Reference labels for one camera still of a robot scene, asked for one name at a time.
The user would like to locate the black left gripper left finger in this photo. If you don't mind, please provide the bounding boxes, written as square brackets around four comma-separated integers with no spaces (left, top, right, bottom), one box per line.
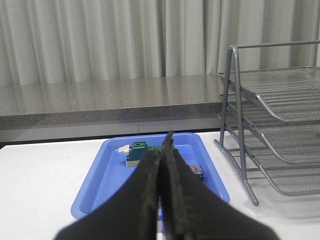
[55,151,160,240]

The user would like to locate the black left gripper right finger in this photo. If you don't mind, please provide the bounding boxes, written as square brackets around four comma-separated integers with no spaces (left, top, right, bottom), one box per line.
[159,131,279,240]

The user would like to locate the red emergency stop button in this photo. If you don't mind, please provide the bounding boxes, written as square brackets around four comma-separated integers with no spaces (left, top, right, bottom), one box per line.
[188,164,204,182]

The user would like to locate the mesh tray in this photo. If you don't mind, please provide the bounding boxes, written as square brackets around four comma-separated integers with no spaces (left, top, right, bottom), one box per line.
[216,66,320,123]
[217,112,320,197]
[220,95,320,165]

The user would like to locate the blue plastic tray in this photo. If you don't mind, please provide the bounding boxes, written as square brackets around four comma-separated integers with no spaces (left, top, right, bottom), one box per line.
[70,132,230,220]

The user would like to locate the green terminal block module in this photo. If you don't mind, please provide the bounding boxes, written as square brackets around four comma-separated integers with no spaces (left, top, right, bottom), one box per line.
[118,141,162,167]

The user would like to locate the grey stone counter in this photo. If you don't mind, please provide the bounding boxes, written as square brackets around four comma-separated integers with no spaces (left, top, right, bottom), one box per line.
[0,74,223,143]

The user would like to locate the grey metal rack frame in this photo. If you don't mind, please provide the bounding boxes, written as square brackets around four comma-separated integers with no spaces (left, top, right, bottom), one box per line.
[215,45,320,205]

